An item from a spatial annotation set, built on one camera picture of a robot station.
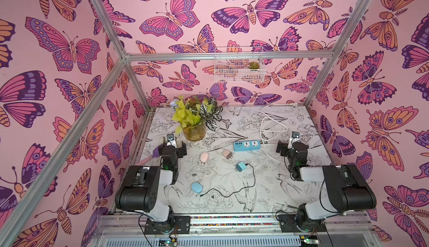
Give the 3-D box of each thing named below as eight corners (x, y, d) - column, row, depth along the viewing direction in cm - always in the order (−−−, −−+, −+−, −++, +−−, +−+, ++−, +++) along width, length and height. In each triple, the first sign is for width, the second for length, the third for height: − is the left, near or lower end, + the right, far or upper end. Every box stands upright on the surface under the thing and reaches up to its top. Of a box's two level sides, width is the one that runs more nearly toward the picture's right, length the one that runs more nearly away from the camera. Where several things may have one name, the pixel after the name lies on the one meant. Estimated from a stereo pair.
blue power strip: (234, 151, 100) (234, 148, 97) (232, 144, 103) (233, 141, 100) (260, 149, 101) (261, 146, 98) (258, 142, 104) (259, 139, 101)
